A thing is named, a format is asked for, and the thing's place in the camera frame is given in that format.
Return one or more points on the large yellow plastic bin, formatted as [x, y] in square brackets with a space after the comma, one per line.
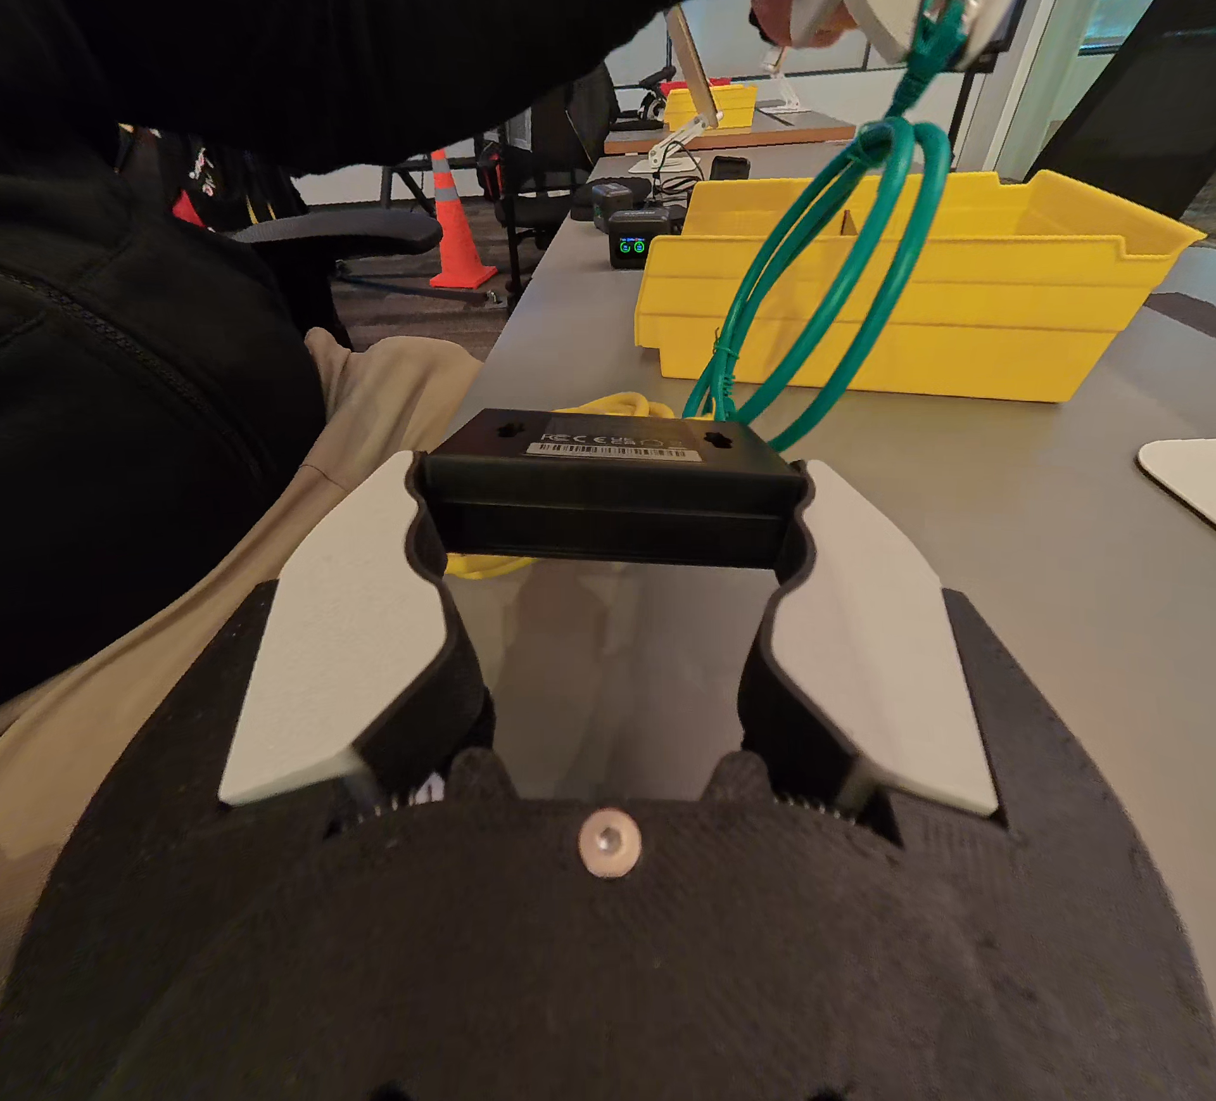
[949, 332]

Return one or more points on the person's left forearm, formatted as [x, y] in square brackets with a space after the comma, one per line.
[427, 8]

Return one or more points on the black and red printed bag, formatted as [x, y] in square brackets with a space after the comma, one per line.
[204, 179]

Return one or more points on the black device with lit screen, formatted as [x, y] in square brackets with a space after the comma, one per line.
[645, 222]

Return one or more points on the black office chair with armrest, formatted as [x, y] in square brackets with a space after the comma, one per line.
[361, 231]

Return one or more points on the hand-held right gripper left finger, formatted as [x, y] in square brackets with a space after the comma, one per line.
[342, 645]

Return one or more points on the black device without screen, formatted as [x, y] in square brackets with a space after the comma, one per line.
[617, 193]

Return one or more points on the black monitor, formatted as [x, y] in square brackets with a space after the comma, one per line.
[1140, 94]

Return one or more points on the black mesh office chair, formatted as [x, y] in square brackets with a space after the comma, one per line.
[550, 208]

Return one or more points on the black network switch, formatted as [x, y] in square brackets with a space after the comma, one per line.
[607, 503]

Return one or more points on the small black box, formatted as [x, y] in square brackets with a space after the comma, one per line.
[729, 168]

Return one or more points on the person's black jacket torso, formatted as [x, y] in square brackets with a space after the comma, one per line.
[114, 408]

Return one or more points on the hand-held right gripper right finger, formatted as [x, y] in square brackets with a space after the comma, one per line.
[873, 645]

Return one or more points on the small yellow plastic bin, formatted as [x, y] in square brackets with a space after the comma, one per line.
[707, 108]

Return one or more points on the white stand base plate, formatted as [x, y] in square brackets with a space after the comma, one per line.
[1187, 474]

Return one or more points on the wooden table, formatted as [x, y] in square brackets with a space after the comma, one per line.
[807, 130]

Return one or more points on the orange traffic cone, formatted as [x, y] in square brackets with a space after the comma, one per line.
[459, 236]

